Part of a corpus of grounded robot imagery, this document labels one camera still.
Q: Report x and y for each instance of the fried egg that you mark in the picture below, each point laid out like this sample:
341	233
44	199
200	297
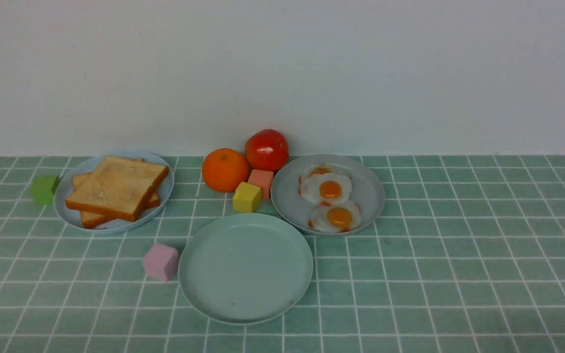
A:
334	219
326	189
319	169

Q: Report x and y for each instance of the toast slice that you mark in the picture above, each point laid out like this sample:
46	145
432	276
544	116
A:
91	220
118	187

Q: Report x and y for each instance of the salmon pink cube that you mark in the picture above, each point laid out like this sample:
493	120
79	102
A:
262	179

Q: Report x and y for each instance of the red tomato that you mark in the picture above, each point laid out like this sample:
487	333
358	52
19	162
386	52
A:
267	150

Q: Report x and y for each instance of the yellow cube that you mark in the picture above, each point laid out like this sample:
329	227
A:
247	198

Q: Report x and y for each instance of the grey plate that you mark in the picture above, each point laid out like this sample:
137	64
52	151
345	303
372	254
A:
367	193

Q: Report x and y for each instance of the orange fruit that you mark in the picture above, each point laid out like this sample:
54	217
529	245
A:
223	170

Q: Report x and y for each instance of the teal green plate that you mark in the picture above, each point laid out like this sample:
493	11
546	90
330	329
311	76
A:
245	269

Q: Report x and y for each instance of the light blue plate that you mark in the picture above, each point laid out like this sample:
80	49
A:
73	218

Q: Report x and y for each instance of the green cube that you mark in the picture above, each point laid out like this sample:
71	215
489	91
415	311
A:
43	187

